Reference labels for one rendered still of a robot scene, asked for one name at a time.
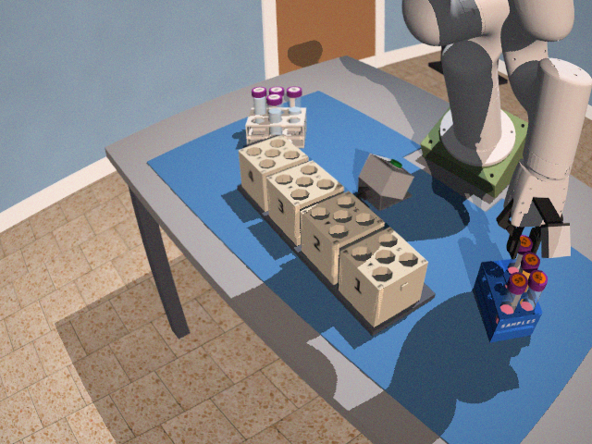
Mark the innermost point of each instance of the white tube rack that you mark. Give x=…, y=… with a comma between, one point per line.
x=296, y=138

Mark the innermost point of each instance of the blue tube rack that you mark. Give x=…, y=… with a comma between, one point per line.
x=510, y=326

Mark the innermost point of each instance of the orange tube with purple cap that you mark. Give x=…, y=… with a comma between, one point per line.
x=530, y=262

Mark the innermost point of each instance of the blue bench mat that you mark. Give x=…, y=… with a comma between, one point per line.
x=437, y=361

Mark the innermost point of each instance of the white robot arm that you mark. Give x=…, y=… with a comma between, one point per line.
x=554, y=92

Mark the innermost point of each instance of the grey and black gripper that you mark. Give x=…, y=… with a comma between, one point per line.
x=526, y=184

